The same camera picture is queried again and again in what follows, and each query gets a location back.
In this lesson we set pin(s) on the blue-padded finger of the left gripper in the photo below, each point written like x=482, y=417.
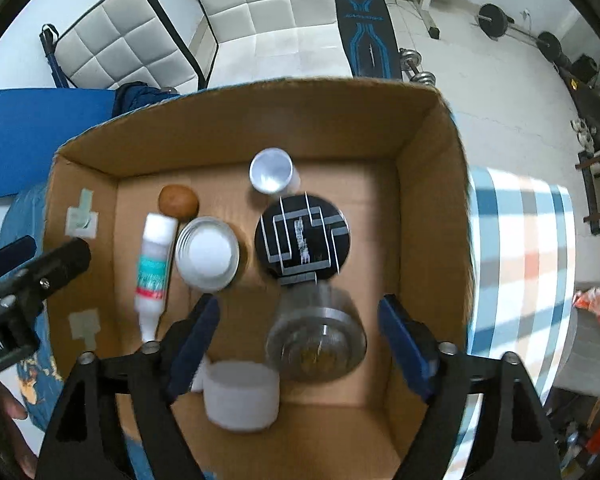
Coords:
x=16, y=253

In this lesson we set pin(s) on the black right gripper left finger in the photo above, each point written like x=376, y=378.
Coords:
x=85, y=438

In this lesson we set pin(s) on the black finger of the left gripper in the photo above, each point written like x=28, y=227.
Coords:
x=37, y=279

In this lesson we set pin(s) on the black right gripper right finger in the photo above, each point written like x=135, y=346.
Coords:
x=513, y=438

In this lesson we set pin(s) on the white spray bottle teal label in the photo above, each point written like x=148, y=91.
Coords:
x=153, y=273

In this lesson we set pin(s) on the person's left hand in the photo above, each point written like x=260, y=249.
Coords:
x=10, y=429

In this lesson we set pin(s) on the white earbuds case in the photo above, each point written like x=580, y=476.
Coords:
x=197, y=384

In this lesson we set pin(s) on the grey chair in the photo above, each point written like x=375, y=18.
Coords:
x=579, y=367

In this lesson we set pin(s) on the white round jar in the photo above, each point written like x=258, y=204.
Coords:
x=241, y=396

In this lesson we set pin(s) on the blue foam mat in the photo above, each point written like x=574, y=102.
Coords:
x=35, y=122

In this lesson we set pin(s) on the brown wooden ball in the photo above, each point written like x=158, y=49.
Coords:
x=178, y=201

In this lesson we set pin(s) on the silver tin white lid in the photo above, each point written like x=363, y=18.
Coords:
x=207, y=254

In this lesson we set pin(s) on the plaid checkered blanket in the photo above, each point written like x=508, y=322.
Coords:
x=523, y=248

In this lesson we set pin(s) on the left white quilted chair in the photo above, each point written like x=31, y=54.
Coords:
x=121, y=41

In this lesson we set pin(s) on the white quilted chair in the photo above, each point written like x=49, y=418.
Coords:
x=270, y=39
x=121, y=41

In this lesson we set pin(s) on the white cylindrical cup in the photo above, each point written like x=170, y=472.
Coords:
x=272, y=173

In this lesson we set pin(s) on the black round tin white lines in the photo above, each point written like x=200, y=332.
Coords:
x=302, y=239

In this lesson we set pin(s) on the cardboard box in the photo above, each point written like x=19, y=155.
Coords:
x=388, y=155

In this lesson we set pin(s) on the right white quilted chair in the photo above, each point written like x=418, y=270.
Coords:
x=270, y=39

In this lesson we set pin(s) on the chrome dumbbell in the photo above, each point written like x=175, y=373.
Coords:
x=411, y=66

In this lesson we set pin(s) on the floor barbell black plates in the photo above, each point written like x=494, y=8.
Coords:
x=495, y=23

